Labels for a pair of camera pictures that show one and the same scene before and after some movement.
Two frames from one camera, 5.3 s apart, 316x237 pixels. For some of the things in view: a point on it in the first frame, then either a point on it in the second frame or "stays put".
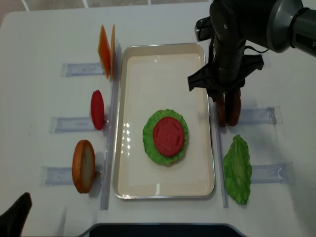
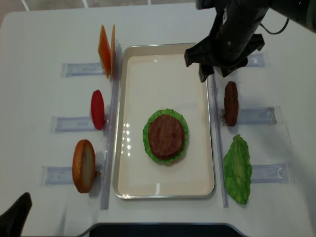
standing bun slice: x=83 y=166 stays put
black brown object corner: x=13 y=221 stays put
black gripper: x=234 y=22 to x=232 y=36
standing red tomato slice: x=98 y=109 stays put
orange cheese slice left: x=104 y=52 stays put
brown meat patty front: x=221 y=106 to x=166 y=134
